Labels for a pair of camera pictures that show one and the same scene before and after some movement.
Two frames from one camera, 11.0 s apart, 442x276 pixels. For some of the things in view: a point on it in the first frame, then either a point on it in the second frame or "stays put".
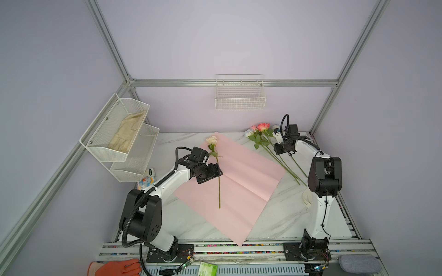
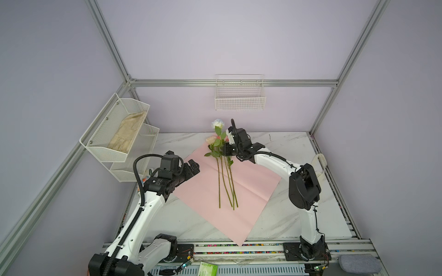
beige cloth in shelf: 122,139 stays put
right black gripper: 278,151 → 224,150
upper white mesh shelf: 111,135 stays put
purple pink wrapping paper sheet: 235,200 stays put
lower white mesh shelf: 132,169 stays put
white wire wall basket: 240,92 stays put
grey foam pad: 359,264 stays put
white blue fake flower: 248,133 → 218,123
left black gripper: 212,173 → 185,168
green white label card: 207,269 stays put
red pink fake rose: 262,136 → 218,138
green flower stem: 212,141 stays put
